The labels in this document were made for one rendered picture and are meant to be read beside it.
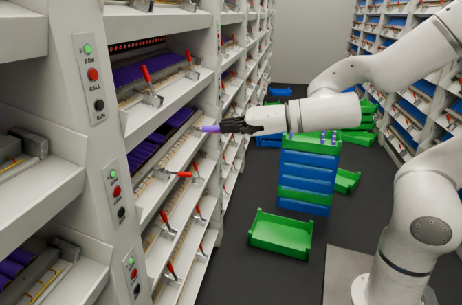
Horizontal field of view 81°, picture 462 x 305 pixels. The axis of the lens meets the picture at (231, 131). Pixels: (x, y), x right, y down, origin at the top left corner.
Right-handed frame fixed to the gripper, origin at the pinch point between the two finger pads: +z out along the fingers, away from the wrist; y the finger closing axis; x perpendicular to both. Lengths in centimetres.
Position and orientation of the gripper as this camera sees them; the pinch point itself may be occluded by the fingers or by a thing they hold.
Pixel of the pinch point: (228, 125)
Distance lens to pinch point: 71.4
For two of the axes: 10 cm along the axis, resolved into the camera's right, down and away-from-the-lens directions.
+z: -9.6, 1.2, 2.5
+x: 2.0, 9.1, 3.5
